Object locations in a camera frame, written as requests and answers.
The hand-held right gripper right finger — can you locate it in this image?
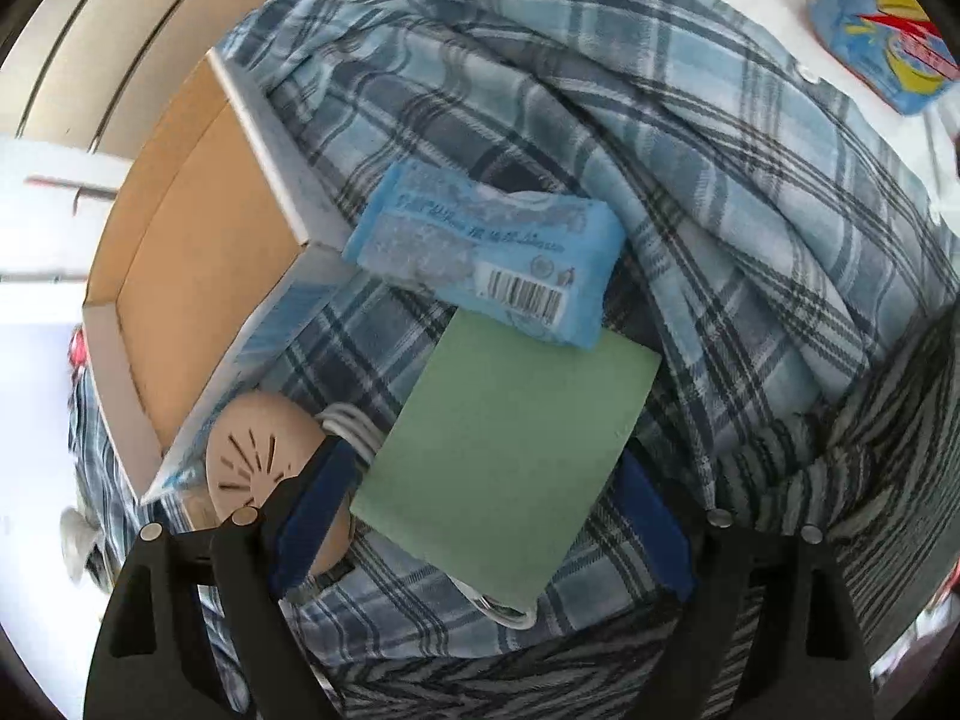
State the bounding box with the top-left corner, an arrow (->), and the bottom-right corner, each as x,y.
615,456 -> 877,720

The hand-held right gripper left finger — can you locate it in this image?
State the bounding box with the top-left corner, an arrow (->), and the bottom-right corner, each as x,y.
84,439 -> 361,720

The pink round device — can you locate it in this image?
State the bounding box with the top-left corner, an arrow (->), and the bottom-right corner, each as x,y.
206,394 -> 353,578

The green foam pad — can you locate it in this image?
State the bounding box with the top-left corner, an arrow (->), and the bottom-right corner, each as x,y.
349,309 -> 662,612

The cardboard box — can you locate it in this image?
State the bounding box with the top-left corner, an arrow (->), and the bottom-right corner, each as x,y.
82,47 -> 353,507

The blue tissue packet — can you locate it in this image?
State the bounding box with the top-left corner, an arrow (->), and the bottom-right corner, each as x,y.
343,163 -> 628,351

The blue plaid shirt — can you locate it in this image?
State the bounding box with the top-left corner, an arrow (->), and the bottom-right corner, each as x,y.
67,0 -> 957,720

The beige wardrobe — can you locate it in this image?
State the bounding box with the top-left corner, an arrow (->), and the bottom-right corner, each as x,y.
0,0 -> 271,158

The blue and red printed packet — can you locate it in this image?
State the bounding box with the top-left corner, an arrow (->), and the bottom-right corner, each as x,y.
806,0 -> 960,117

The white cable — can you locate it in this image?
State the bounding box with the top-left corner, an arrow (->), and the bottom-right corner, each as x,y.
315,401 -> 538,628

